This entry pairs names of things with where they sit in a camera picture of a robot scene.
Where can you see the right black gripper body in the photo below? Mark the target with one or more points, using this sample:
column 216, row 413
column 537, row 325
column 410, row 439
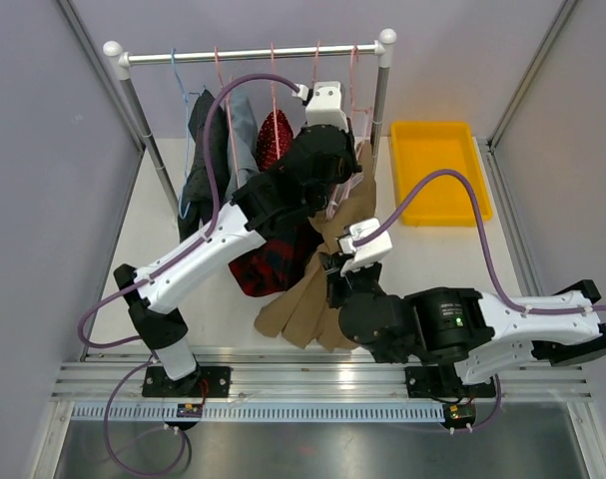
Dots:
column 343, row 286

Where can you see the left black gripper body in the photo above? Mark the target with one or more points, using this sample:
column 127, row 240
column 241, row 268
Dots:
column 345, row 165

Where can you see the pink hanger with tan skirt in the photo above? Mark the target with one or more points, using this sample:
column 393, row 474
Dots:
column 341, row 192

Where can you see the tan khaki skirt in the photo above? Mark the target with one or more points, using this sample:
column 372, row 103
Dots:
column 301, row 315

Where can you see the red polka dot skirt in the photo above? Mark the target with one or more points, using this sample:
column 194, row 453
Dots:
column 274, row 139

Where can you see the red black plaid skirt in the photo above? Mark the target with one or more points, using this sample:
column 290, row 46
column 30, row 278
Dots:
column 278, row 264

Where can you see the light grey-blue skirt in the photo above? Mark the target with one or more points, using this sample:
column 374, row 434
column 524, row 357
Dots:
column 246, row 135

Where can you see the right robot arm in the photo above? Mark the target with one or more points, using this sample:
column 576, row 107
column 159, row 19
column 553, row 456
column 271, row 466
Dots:
column 461, row 336

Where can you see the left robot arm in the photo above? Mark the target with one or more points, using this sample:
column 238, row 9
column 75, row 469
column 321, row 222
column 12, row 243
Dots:
column 280, row 199

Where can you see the dark grey dotted skirt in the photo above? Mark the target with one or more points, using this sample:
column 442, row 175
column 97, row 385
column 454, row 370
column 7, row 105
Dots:
column 197, row 195

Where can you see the white and silver clothes rack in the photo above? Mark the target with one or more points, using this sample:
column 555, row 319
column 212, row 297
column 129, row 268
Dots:
column 122, row 62

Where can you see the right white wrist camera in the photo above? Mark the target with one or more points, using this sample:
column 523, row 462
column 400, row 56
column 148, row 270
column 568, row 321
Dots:
column 363, row 245

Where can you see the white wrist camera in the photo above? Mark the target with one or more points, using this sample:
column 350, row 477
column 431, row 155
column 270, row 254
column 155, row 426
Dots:
column 323, row 104
column 363, row 245

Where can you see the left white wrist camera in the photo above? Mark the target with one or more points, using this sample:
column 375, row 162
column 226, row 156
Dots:
column 323, row 104

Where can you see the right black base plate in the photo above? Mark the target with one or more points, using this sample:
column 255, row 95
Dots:
column 422, row 381

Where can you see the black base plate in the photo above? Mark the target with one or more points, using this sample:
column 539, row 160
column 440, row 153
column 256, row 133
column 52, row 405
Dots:
column 422, row 381
column 209, row 381

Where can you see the blue wire hanger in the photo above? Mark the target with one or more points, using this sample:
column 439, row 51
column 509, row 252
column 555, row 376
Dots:
column 187, row 95

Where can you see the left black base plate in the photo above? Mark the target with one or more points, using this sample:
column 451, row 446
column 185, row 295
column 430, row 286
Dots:
column 209, row 381

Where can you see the white slotted cable duct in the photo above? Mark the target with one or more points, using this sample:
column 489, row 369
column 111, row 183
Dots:
column 260, row 412

